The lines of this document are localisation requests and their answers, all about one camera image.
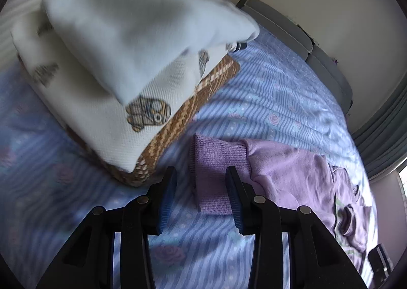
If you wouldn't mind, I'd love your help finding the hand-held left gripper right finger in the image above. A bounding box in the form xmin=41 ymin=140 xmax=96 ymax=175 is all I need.
xmin=225 ymin=166 xmax=369 ymax=289

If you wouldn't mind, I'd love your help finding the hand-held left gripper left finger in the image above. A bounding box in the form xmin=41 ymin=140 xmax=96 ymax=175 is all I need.
xmin=35 ymin=166 xmax=178 ymax=289

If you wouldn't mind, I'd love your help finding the purple knit sweater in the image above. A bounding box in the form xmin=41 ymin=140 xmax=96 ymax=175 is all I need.
xmin=188 ymin=133 xmax=372 ymax=273

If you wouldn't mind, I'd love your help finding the brown woven patterned cloth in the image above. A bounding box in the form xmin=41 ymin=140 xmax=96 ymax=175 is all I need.
xmin=19 ymin=53 xmax=240 ymax=188

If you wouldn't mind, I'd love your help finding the blue floral striped bedsheet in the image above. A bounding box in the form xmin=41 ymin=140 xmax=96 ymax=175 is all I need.
xmin=0 ymin=26 xmax=380 ymax=289

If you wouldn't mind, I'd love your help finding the grey curtain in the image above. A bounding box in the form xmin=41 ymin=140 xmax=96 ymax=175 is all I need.
xmin=353 ymin=63 xmax=407 ymax=178

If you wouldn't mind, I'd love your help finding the black white striped cloth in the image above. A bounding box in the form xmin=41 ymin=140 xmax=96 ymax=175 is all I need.
xmin=229 ymin=41 xmax=249 ymax=53

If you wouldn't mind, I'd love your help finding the plain white cloth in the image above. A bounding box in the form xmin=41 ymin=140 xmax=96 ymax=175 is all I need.
xmin=41 ymin=0 xmax=260 ymax=105

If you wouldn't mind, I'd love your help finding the grey bed headboard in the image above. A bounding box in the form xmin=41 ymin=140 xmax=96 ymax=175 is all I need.
xmin=236 ymin=0 xmax=354 ymax=118

